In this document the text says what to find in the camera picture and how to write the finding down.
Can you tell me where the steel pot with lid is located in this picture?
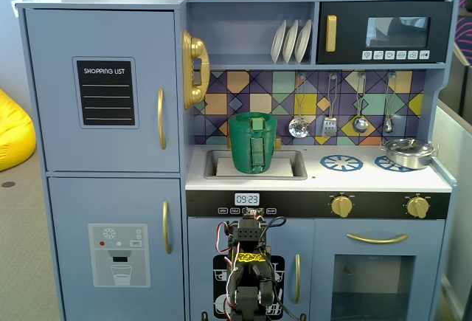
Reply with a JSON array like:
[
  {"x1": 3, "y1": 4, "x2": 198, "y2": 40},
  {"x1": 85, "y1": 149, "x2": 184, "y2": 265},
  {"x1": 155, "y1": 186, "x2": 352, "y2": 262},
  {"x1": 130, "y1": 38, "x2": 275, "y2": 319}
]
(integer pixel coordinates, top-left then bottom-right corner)
[{"x1": 380, "y1": 137, "x2": 440, "y2": 171}]

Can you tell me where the blue toy play kitchen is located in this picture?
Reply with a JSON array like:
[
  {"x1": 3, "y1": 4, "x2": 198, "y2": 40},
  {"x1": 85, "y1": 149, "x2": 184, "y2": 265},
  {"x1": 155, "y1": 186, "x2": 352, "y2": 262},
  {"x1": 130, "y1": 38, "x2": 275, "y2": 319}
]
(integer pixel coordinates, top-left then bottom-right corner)
[{"x1": 16, "y1": 0, "x2": 461, "y2": 321}]

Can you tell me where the steel spoon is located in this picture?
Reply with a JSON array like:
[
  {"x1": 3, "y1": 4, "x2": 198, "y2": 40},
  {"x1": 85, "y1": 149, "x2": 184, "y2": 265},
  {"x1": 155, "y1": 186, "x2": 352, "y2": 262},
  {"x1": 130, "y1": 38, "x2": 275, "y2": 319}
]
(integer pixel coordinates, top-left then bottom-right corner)
[{"x1": 382, "y1": 72, "x2": 398, "y2": 134}]

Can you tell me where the yellow bean bag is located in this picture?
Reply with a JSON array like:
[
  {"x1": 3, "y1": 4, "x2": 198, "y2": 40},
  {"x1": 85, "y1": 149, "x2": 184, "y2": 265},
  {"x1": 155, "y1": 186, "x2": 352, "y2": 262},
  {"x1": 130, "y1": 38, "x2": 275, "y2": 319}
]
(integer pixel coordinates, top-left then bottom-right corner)
[{"x1": 0, "y1": 89, "x2": 37, "y2": 172}]

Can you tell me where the blue dishwasher door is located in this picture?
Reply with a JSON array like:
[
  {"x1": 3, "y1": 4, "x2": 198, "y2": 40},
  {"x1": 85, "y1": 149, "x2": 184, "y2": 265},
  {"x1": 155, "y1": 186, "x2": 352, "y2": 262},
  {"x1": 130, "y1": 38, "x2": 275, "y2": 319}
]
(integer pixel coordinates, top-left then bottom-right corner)
[{"x1": 187, "y1": 217, "x2": 315, "y2": 321}]

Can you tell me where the white thin cable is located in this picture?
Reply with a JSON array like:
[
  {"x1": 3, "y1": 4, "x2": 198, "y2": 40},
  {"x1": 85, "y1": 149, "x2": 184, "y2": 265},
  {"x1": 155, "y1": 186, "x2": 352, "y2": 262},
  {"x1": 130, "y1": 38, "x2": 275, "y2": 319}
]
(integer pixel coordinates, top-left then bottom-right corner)
[{"x1": 223, "y1": 258, "x2": 243, "y2": 317}]

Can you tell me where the red black servo cable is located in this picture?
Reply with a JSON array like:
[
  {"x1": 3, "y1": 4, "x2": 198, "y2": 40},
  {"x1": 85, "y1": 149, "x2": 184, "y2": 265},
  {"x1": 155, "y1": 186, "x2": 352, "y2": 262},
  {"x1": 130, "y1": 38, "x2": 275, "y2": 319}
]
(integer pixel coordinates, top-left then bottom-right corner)
[{"x1": 214, "y1": 221, "x2": 239, "y2": 255}]

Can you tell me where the blue fridge door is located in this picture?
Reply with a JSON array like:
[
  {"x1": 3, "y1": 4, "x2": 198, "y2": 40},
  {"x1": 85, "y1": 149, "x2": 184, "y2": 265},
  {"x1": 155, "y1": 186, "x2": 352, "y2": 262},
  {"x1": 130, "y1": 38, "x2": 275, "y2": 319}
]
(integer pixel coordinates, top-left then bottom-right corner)
[{"x1": 24, "y1": 7, "x2": 181, "y2": 173}]

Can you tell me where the gold curved door handle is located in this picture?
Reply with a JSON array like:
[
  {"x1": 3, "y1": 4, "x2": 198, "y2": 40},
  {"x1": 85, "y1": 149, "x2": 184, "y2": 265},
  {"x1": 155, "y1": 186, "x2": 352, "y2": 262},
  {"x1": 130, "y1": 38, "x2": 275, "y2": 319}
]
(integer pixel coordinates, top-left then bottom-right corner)
[
  {"x1": 294, "y1": 253, "x2": 302, "y2": 304},
  {"x1": 162, "y1": 201, "x2": 173, "y2": 255},
  {"x1": 157, "y1": 87, "x2": 168, "y2": 151}
]

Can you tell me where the blue oven door with window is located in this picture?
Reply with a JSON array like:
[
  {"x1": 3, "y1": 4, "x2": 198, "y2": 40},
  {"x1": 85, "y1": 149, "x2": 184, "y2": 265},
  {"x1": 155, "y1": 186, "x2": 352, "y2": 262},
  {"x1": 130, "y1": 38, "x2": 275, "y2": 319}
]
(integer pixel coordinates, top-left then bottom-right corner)
[{"x1": 313, "y1": 219, "x2": 446, "y2": 321}]

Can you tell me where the white toy plate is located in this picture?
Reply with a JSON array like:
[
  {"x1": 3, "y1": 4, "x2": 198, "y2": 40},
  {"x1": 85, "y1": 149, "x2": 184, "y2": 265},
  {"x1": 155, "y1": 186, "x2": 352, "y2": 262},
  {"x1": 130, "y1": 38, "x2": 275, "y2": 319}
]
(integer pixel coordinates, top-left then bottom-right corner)
[
  {"x1": 270, "y1": 19, "x2": 288, "y2": 64},
  {"x1": 294, "y1": 19, "x2": 313, "y2": 64},
  {"x1": 282, "y1": 19, "x2": 299, "y2": 64}
]

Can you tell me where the steel ladle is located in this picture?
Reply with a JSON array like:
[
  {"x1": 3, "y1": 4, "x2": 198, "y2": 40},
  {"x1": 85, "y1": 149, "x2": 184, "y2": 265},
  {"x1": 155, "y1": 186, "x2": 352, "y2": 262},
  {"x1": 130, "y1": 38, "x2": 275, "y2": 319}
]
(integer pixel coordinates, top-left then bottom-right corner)
[{"x1": 352, "y1": 72, "x2": 369, "y2": 134}]

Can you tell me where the gold toy telephone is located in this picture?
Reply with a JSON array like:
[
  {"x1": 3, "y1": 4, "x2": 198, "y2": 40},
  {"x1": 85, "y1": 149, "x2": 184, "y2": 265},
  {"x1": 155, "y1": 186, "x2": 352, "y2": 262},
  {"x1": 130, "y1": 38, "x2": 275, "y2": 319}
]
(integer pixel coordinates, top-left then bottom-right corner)
[{"x1": 181, "y1": 30, "x2": 211, "y2": 111}]

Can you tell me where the blue freezer door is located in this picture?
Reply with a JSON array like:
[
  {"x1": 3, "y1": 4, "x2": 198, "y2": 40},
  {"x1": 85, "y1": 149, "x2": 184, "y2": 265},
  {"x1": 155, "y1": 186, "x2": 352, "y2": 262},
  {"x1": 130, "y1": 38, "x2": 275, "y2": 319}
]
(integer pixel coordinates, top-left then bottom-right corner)
[{"x1": 47, "y1": 176, "x2": 182, "y2": 321}]

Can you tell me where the gold block microwave handle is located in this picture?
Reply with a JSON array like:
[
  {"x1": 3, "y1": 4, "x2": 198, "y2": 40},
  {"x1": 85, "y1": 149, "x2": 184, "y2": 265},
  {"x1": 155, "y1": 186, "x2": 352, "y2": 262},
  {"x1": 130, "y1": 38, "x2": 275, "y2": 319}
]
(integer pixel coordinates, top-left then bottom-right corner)
[{"x1": 324, "y1": 15, "x2": 338, "y2": 53}]

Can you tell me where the steel slotted spatula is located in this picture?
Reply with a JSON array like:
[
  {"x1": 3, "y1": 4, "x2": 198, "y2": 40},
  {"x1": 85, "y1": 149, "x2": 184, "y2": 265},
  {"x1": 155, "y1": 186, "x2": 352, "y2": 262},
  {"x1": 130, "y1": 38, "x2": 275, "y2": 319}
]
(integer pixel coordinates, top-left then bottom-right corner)
[{"x1": 322, "y1": 73, "x2": 338, "y2": 138}]

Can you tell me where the green plastic cup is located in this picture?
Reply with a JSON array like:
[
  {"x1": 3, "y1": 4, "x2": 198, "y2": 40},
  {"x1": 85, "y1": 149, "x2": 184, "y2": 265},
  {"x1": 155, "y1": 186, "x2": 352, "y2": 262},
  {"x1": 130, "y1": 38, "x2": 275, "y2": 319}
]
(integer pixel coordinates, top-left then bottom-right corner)
[{"x1": 227, "y1": 111, "x2": 280, "y2": 174}]

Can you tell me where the grey toy sink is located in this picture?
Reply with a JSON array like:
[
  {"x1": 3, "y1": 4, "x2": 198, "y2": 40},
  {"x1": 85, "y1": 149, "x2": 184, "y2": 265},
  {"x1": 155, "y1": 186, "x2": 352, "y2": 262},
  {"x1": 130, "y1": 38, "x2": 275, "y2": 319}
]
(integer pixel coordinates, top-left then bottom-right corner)
[{"x1": 204, "y1": 148, "x2": 308, "y2": 181}]

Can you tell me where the gold stove knob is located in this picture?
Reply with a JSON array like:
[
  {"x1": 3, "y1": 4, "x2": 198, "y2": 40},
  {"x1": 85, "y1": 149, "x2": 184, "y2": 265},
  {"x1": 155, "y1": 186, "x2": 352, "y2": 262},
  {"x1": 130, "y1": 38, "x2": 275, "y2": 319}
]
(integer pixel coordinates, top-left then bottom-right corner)
[
  {"x1": 330, "y1": 194, "x2": 355, "y2": 219},
  {"x1": 406, "y1": 196, "x2": 431, "y2": 220}
]

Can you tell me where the steel slotted skimmer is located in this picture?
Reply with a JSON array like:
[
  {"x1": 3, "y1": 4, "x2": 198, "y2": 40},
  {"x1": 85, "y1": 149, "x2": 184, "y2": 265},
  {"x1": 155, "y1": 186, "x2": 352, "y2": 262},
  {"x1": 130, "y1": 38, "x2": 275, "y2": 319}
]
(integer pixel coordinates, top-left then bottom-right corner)
[{"x1": 288, "y1": 73, "x2": 310, "y2": 139}]

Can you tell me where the black microwave door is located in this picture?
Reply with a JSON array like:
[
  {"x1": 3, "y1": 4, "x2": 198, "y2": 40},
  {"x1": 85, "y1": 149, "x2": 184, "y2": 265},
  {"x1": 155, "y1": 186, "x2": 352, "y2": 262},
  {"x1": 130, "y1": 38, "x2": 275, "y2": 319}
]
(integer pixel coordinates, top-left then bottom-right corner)
[{"x1": 317, "y1": 1, "x2": 454, "y2": 65}]

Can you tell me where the black power cable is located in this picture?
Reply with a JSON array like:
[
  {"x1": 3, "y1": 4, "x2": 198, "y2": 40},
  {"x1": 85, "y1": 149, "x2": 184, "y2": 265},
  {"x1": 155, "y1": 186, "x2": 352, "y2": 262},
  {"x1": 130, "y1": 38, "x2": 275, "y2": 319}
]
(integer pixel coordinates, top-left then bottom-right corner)
[{"x1": 273, "y1": 287, "x2": 300, "y2": 321}]

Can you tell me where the black looped cable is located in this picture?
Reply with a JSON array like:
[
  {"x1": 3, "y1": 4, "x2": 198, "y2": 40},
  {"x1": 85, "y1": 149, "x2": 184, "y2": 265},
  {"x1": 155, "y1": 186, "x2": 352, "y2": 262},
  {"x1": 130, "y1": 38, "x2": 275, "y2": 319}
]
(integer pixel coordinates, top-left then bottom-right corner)
[{"x1": 257, "y1": 215, "x2": 288, "y2": 259}]

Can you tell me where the gold oven door handle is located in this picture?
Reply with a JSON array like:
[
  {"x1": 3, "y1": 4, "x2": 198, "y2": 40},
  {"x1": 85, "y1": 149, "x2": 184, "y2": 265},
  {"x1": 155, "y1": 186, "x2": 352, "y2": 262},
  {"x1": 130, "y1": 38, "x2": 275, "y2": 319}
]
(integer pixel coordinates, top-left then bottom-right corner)
[{"x1": 346, "y1": 232, "x2": 410, "y2": 245}]

